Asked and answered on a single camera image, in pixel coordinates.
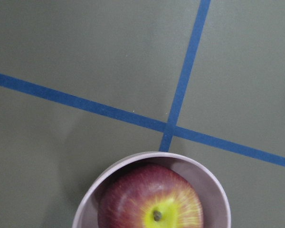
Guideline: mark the red apple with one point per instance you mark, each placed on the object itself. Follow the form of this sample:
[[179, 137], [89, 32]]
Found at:
[[150, 196]]

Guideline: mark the pink bowl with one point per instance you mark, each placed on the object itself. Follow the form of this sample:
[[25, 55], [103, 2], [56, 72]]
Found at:
[[216, 208]]

